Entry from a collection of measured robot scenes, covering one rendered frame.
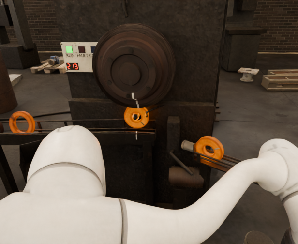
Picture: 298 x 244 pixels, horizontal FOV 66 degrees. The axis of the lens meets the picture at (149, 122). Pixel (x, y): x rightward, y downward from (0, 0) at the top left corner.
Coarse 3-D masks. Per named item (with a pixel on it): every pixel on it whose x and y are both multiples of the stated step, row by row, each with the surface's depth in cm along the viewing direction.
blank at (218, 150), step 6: (204, 138) 126; (210, 138) 124; (198, 144) 130; (204, 144) 128; (210, 144) 125; (216, 144) 123; (198, 150) 132; (204, 150) 131; (216, 150) 124; (222, 150) 123; (210, 156) 128; (216, 156) 126; (222, 156) 125; (210, 162) 130
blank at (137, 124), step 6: (132, 108) 141; (138, 108) 140; (144, 108) 140; (126, 114) 143; (144, 114) 141; (126, 120) 145; (132, 120) 145; (138, 120) 146; (144, 120) 143; (132, 126) 147; (138, 126) 146
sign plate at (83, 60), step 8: (64, 48) 141; (72, 48) 140; (88, 48) 139; (64, 56) 143; (72, 56) 143; (80, 56) 142; (88, 56) 141; (72, 64) 145; (80, 64) 144; (88, 64) 144
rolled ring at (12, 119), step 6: (12, 114) 162; (18, 114) 161; (24, 114) 160; (12, 120) 163; (30, 120) 161; (12, 126) 164; (30, 126) 162; (18, 132) 164; (24, 132) 164; (30, 132) 162
